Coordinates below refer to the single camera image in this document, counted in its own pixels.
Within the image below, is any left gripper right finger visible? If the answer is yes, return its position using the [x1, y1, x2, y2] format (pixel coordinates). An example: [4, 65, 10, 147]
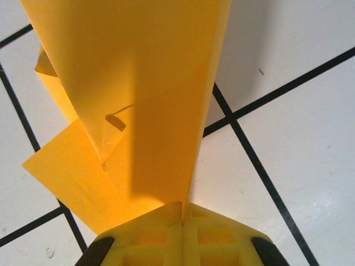
[182, 203, 291, 266]

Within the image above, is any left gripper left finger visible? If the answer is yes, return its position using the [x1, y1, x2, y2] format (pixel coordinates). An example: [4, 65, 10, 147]
[74, 201, 184, 266]

